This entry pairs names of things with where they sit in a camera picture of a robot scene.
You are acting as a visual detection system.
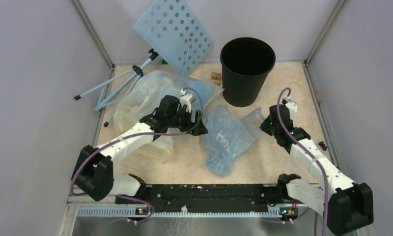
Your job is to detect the light blue trash bag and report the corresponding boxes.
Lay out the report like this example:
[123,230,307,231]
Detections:
[202,105,265,177]

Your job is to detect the light blue perforated stand plate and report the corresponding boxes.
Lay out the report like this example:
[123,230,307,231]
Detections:
[133,0,214,76]

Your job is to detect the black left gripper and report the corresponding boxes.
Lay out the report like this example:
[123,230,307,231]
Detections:
[168,106,208,136]

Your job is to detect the black plastic trash bin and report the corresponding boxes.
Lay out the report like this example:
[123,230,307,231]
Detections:
[220,37,276,107]

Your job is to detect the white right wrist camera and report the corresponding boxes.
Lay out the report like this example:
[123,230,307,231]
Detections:
[282,98,298,113]

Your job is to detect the translucent yellowish trash bag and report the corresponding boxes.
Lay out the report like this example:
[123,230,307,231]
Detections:
[113,70,223,163]

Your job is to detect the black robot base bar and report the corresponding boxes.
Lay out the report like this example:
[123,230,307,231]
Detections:
[115,183,309,214]

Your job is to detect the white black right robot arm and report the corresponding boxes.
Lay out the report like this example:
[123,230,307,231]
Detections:
[260,104,374,236]

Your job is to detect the white slotted cable duct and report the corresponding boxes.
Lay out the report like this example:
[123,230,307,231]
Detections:
[77,206,281,218]

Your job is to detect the light blue tripod legs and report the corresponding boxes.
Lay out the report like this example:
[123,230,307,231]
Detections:
[74,48,159,111]

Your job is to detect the small black clip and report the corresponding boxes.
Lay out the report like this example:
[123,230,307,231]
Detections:
[318,141,328,151]

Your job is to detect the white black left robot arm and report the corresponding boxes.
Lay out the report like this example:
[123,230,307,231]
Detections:
[70,92,208,203]

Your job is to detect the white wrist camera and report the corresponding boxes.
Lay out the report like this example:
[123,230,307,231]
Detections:
[282,98,298,113]
[179,89,196,113]

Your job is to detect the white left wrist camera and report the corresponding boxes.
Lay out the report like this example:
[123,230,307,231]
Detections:
[179,89,196,113]

